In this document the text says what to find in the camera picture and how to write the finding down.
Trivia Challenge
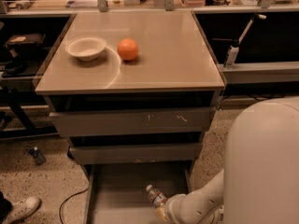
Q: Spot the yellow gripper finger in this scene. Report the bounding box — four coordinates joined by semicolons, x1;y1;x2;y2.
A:
154;206;169;222

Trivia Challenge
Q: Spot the clear plastic water bottle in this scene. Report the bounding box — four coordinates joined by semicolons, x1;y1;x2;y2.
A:
146;185;167;208

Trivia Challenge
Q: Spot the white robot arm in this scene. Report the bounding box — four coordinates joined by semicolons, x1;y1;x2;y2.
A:
155;96;299;224

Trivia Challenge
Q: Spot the bottom open grey drawer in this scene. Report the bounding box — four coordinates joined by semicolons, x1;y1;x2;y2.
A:
83;161;191;224

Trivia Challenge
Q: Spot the middle grey drawer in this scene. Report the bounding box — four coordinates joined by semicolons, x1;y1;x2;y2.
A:
70;143;202;164

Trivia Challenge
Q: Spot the grey drawer cabinet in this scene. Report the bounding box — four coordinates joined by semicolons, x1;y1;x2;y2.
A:
35;10;226;224

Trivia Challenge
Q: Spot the top grey drawer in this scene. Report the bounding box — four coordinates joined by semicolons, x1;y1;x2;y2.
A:
50;107;215;137

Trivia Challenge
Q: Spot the white sneaker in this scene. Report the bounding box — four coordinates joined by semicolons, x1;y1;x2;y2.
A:
1;196;41;224

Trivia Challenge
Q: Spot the small black floor device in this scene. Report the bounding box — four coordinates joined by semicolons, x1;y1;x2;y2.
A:
28;147;46;165

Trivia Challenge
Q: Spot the orange fruit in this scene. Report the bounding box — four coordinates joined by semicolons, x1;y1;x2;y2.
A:
118;38;139;61

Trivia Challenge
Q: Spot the white bowl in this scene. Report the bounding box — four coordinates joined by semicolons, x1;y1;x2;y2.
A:
65;35;107;62

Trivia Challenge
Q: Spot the white rod tool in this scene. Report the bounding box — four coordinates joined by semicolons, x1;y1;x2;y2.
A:
238;13;267;45

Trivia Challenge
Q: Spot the black floor cable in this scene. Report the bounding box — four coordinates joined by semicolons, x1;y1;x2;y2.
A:
58;186;90;224

